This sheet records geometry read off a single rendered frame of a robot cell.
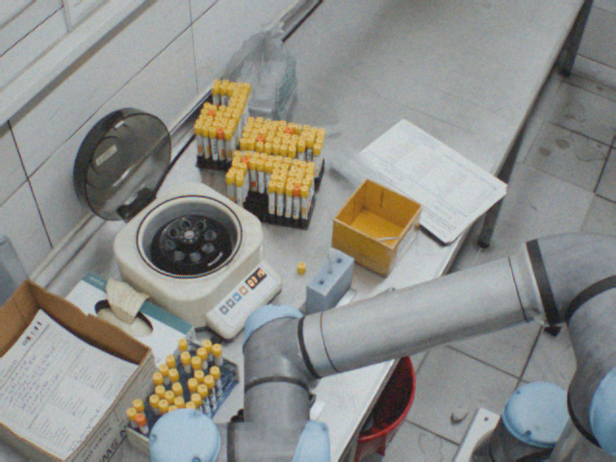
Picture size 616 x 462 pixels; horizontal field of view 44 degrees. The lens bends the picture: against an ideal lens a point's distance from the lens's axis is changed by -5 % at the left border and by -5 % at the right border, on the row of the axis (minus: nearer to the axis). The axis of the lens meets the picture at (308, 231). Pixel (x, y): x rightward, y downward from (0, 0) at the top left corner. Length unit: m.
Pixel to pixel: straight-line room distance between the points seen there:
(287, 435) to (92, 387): 0.60
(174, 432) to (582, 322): 0.43
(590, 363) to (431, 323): 0.18
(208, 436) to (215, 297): 0.62
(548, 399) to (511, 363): 1.37
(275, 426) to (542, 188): 2.31
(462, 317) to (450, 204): 0.86
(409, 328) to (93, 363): 0.71
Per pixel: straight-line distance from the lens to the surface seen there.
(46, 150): 1.45
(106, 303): 1.48
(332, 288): 1.42
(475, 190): 1.73
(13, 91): 1.29
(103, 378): 1.39
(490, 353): 2.55
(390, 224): 1.64
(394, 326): 0.85
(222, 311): 1.45
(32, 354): 1.45
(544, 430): 1.15
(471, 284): 0.85
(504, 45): 2.17
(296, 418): 0.86
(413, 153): 1.78
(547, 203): 3.00
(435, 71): 2.03
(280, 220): 1.62
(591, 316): 0.79
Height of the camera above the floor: 2.13
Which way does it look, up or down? 51 degrees down
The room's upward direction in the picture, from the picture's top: 2 degrees clockwise
